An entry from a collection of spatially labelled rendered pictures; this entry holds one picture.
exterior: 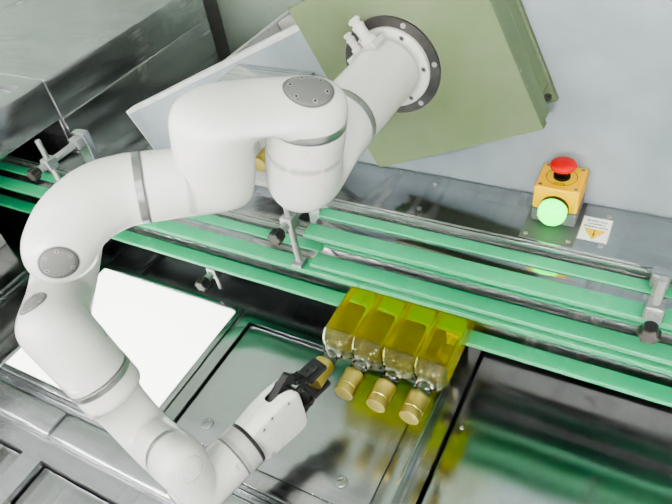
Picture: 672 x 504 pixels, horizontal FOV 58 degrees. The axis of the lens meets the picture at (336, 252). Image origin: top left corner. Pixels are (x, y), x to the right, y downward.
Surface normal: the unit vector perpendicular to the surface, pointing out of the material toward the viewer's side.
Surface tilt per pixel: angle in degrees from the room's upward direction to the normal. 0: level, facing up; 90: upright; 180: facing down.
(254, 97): 87
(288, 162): 6
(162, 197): 48
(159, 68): 90
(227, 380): 90
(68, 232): 61
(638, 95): 0
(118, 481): 90
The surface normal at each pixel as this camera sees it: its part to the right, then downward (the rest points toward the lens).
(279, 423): 0.73, 0.38
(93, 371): 0.57, 0.16
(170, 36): 0.88, 0.22
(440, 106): -0.47, 0.65
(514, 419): -0.15, -0.73
